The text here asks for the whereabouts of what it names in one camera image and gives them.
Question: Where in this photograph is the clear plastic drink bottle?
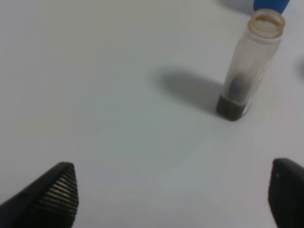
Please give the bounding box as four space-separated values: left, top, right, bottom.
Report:
216 9 285 121

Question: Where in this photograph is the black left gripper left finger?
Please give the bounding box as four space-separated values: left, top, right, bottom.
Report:
0 162 79 228

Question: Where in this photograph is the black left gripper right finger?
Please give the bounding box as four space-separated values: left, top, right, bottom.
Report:
268 158 304 228

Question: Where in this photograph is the blue sleeved paper cup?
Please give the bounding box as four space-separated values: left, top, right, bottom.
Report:
253 0 290 14

